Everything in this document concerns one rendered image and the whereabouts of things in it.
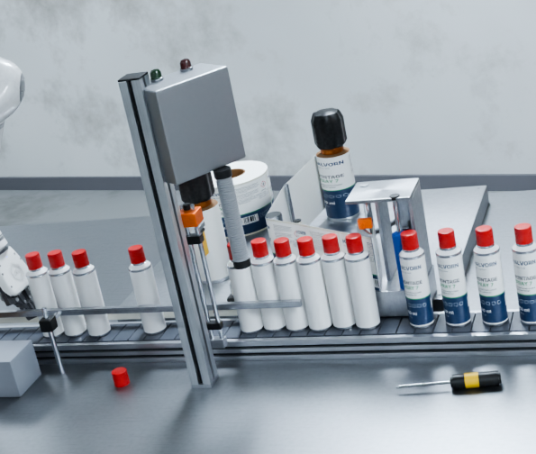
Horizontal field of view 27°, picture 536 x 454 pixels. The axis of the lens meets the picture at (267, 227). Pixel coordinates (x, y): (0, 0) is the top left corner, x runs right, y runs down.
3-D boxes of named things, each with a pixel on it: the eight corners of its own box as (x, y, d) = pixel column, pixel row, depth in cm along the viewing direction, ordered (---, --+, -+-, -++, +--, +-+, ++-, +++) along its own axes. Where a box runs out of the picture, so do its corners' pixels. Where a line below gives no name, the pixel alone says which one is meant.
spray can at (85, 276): (114, 327, 260) (94, 246, 253) (105, 338, 256) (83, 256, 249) (95, 327, 262) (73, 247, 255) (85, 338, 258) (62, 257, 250)
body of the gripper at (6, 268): (-9, 254, 253) (18, 295, 255) (13, 236, 262) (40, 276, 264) (-32, 266, 256) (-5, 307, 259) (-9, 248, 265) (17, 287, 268)
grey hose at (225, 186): (253, 261, 230) (232, 165, 222) (248, 268, 227) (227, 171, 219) (237, 262, 231) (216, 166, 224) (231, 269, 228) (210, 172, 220)
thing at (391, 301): (437, 287, 247) (421, 178, 238) (426, 315, 235) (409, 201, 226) (375, 290, 251) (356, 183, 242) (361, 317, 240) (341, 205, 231)
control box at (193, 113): (247, 157, 225) (228, 65, 218) (177, 186, 216) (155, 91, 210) (218, 150, 233) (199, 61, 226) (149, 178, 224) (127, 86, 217)
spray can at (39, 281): (69, 328, 265) (47, 249, 257) (59, 339, 260) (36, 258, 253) (49, 329, 266) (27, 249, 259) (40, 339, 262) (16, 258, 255)
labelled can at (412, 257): (437, 316, 235) (423, 226, 227) (432, 329, 230) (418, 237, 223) (412, 317, 236) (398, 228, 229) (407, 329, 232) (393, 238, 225)
